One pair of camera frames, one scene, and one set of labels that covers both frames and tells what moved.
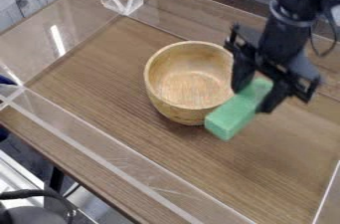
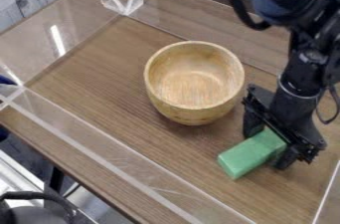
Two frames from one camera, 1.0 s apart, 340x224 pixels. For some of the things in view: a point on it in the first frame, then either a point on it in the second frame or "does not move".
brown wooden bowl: (186, 81) does not move
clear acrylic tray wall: (42, 37) does not move
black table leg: (56, 180) does not move
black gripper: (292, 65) to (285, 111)
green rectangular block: (225, 119) to (252, 154)
